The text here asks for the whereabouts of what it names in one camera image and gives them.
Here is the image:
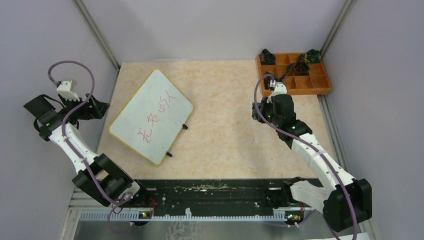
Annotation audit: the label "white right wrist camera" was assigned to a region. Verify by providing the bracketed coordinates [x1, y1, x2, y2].
[268, 80, 288, 98]

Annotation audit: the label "dark rolled cloth top right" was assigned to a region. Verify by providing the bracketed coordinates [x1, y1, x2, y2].
[303, 49, 322, 64]

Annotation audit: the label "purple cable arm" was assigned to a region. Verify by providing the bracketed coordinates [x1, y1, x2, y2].
[47, 60, 133, 233]
[253, 73, 359, 240]

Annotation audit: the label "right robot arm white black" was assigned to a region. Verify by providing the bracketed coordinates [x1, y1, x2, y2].
[251, 94, 373, 232]

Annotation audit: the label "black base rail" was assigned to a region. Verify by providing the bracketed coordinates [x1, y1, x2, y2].
[124, 177, 324, 219]

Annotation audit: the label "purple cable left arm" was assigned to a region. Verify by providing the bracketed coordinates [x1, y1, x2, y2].
[47, 60, 133, 233]

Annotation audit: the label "white whiteboard with yellow frame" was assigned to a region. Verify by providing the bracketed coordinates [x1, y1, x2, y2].
[108, 69, 194, 165]

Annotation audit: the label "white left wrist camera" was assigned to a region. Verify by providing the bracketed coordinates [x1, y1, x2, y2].
[56, 78, 80, 102]

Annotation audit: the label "orange compartment tray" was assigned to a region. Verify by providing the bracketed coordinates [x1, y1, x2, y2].
[256, 52, 332, 95]

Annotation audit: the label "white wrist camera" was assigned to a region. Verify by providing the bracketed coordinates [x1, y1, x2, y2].
[56, 78, 80, 102]
[268, 80, 288, 98]

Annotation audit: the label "dark rolled cloth far left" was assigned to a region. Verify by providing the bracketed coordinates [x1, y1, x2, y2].
[259, 48, 276, 66]

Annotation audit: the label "dark cloth lower left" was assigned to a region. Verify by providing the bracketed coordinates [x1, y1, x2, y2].
[262, 63, 295, 90]

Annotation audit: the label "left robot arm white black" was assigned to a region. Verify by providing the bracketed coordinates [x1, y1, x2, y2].
[24, 94, 150, 207]

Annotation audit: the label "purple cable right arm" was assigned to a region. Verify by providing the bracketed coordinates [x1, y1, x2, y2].
[253, 73, 359, 240]

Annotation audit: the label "dark rolled cloth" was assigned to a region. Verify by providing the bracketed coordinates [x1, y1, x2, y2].
[293, 61, 310, 76]
[303, 49, 322, 64]
[259, 48, 276, 66]

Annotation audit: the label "dark rolled cloth centre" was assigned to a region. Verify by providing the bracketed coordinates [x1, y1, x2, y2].
[293, 61, 310, 76]

